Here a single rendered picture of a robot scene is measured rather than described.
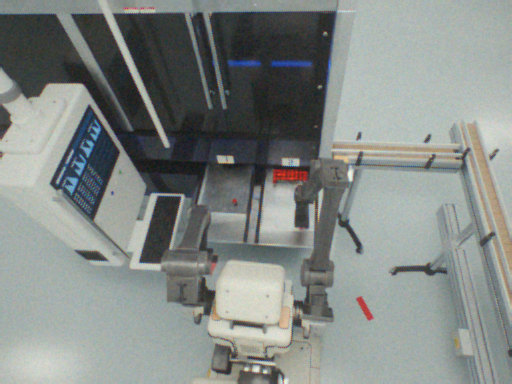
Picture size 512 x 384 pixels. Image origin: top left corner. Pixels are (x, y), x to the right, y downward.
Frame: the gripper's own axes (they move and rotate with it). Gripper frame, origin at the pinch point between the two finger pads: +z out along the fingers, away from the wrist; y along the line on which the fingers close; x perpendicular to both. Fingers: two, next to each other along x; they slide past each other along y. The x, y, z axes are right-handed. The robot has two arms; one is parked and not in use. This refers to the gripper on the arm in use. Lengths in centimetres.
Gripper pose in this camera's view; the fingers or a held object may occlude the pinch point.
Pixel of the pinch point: (301, 229)
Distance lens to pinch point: 167.2
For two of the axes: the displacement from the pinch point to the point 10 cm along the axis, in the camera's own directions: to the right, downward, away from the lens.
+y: 1.0, -7.4, 6.7
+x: -9.9, -0.3, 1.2
